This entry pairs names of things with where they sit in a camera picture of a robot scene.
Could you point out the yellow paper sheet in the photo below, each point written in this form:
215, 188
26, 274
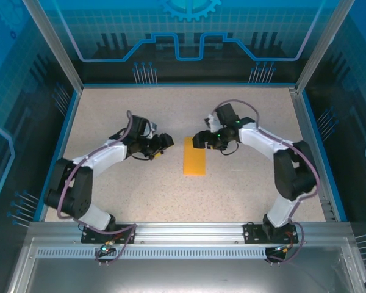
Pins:
195, 161

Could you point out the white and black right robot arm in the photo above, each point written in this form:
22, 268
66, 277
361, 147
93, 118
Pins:
280, 210

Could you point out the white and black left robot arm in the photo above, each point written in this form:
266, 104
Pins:
94, 218

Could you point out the blue table border strip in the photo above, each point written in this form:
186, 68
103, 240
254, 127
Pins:
324, 158
61, 152

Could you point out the blue printed back panel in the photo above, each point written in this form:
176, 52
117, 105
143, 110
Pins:
109, 18

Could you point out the grey metal tray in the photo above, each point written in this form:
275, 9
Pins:
186, 276

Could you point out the blue printed side panel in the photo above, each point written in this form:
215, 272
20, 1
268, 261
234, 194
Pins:
353, 122
12, 122

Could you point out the aluminium mounting rail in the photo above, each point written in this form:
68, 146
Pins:
186, 232

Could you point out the aluminium side rail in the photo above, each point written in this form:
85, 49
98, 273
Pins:
312, 152

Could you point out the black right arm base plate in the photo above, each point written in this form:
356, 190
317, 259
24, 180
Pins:
250, 235

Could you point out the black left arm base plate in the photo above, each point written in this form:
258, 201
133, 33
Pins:
88, 236

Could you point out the aluminium frame post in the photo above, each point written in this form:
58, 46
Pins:
318, 45
55, 45

